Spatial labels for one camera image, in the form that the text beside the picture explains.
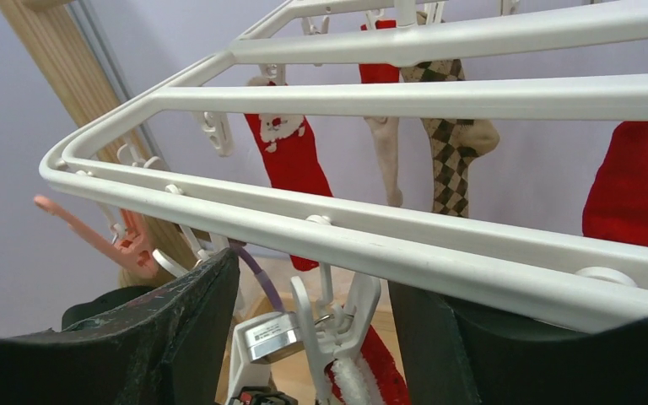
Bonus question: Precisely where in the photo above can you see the white clip drying hanger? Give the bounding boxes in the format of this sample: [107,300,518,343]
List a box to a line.
[40,1,648,404]

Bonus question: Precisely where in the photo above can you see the red santa sock left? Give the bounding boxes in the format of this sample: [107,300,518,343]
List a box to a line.
[244,78,335,273]

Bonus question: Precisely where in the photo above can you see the wooden hanger stand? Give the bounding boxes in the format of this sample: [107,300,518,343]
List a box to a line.
[0,0,203,286]

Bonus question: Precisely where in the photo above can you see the navy santa sock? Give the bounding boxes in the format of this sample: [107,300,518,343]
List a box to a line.
[326,327,411,405]

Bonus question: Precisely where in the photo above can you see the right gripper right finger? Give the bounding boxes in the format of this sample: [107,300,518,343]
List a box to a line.
[389,283,648,404]

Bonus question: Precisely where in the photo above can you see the cream thin sock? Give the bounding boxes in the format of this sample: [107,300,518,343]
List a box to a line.
[364,116,402,208]

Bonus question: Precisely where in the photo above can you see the red sock right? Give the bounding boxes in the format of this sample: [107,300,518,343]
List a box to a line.
[581,121,648,247]

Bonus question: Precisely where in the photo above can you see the brown argyle sock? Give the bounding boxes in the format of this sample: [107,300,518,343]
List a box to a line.
[400,59,500,218]

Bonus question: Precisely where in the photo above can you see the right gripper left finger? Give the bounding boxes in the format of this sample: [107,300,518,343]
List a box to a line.
[0,250,240,404]

